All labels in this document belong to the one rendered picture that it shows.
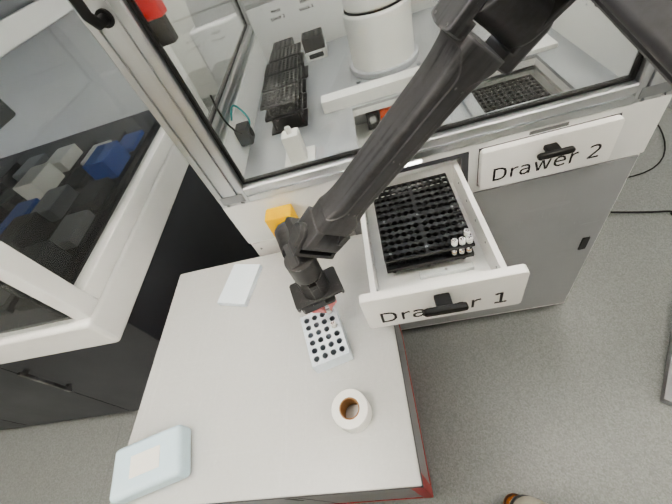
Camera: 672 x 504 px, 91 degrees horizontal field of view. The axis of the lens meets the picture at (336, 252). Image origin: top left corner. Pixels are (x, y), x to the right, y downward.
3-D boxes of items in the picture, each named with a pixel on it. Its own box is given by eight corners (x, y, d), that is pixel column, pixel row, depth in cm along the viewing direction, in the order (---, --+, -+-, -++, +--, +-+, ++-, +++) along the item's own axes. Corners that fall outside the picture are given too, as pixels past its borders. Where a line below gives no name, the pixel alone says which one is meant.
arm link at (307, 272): (286, 273, 56) (316, 259, 56) (276, 246, 61) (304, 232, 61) (299, 293, 62) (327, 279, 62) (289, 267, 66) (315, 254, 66)
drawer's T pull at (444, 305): (469, 310, 56) (469, 306, 55) (424, 318, 57) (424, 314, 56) (463, 292, 58) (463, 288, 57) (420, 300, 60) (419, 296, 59)
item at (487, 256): (508, 293, 63) (513, 275, 58) (375, 316, 67) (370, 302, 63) (451, 166, 88) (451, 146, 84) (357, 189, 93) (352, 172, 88)
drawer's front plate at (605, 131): (608, 160, 77) (626, 117, 69) (479, 190, 82) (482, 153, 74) (604, 155, 78) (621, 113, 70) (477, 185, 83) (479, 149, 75)
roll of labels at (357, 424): (330, 421, 64) (324, 416, 61) (347, 388, 67) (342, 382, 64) (361, 441, 61) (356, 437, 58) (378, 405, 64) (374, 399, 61)
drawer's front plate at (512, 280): (520, 303, 62) (530, 271, 54) (370, 329, 68) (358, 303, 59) (517, 295, 64) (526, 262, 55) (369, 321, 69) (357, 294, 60)
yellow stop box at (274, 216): (300, 235, 87) (290, 216, 82) (275, 241, 88) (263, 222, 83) (301, 221, 90) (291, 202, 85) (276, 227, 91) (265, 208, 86)
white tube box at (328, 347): (354, 359, 71) (349, 352, 68) (318, 373, 71) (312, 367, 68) (337, 311, 79) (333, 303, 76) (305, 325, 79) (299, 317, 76)
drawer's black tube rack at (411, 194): (473, 263, 68) (475, 243, 63) (389, 279, 71) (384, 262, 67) (445, 192, 82) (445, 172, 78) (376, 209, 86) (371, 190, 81)
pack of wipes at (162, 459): (192, 426, 71) (179, 421, 68) (192, 476, 65) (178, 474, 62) (129, 452, 72) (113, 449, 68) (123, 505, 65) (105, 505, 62)
